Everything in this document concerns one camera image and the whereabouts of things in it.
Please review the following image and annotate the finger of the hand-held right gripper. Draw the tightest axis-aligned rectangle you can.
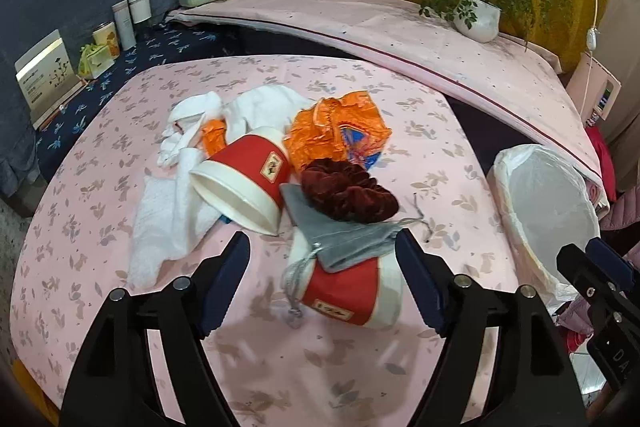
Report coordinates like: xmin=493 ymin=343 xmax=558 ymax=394
xmin=586 ymin=238 xmax=640 ymax=303
xmin=556 ymin=244 xmax=626 ymax=323

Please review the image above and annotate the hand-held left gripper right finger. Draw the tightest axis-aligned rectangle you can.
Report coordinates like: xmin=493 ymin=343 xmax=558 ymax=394
xmin=394 ymin=228 xmax=588 ymax=427

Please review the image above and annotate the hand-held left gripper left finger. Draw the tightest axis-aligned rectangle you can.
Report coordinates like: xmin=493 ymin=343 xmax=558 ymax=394
xmin=60 ymin=231 xmax=251 ymax=427

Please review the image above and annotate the red paper cup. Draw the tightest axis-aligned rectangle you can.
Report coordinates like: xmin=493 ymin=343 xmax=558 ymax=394
xmin=292 ymin=227 xmax=403 ymax=328
xmin=189 ymin=127 xmax=291 ymax=237

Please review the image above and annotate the white bin with plastic liner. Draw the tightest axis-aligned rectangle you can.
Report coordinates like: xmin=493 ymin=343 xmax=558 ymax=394
xmin=487 ymin=144 xmax=601 ymax=303

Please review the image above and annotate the white towel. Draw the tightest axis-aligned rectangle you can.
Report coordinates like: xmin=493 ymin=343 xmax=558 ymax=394
xmin=127 ymin=86 xmax=303 ymax=289

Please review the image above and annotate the grey drawstring pouch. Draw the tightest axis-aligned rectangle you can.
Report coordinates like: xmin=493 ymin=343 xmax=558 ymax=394
xmin=279 ymin=183 xmax=431 ymax=323

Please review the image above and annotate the maroon velvet scrunchie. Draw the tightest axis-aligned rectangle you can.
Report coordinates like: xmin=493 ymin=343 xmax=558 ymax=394
xmin=300 ymin=158 xmax=400 ymax=224

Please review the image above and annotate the small orange wrapper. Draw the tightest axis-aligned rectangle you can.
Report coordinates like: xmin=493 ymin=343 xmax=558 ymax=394
xmin=200 ymin=119 xmax=228 ymax=158

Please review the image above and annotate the white glove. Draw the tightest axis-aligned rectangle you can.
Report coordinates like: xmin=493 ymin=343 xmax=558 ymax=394
xmin=160 ymin=92 xmax=226 ymax=168

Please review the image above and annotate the orange plastic bag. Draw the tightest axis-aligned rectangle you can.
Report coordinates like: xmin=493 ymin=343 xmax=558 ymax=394
xmin=289 ymin=90 xmax=391 ymax=172

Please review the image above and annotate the pink puffer jacket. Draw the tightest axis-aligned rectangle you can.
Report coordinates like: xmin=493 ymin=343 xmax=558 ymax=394
xmin=555 ymin=187 xmax=640 ymax=353

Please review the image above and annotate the red cloth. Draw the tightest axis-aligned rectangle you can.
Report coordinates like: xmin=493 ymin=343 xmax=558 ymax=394
xmin=585 ymin=127 xmax=618 ymax=202

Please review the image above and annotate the pink water appliance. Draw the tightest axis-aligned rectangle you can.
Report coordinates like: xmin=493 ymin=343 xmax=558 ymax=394
xmin=567 ymin=52 xmax=623 ymax=128

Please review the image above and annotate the beige curtain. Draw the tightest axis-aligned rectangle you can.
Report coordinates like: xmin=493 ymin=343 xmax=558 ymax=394
xmin=600 ymin=0 xmax=640 ymax=148

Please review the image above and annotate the navy floral cloth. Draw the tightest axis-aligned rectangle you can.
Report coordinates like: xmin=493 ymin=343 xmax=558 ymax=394
xmin=35 ymin=22 xmax=241 ymax=178

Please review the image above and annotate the green packet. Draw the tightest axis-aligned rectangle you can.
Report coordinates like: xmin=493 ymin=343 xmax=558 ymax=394
xmin=77 ymin=43 xmax=115 ymax=80

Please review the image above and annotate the yellow printed tin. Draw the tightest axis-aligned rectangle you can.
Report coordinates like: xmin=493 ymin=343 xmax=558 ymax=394
xmin=92 ymin=22 xmax=121 ymax=58

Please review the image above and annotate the pale pink dotted sheet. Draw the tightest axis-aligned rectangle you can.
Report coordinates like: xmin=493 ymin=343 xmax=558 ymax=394
xmin=165 ymin=0 xmax=606 ymax=188

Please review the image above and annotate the white printed card box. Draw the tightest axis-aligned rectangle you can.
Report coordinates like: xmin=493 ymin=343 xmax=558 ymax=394
xmin=15 ymin=29 xmax=83 ymax=128

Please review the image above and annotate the tall grey canister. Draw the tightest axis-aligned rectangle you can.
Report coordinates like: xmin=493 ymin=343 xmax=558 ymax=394
xmin=111 ymin=1 xmax=137 ymax=50

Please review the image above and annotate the white round canister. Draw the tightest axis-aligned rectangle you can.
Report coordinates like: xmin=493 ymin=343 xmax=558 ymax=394
xmin=127 ymin=0 xmax=152 ymax=25

